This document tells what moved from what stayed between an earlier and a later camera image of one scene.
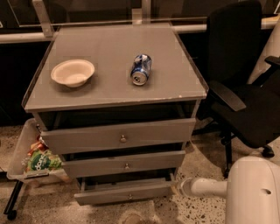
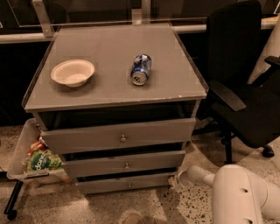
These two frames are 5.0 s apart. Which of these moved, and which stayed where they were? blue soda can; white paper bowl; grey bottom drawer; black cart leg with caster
Moved: grey bottom drawer
Stayed: blue soda can; black cart leg with caster; white paper bowl
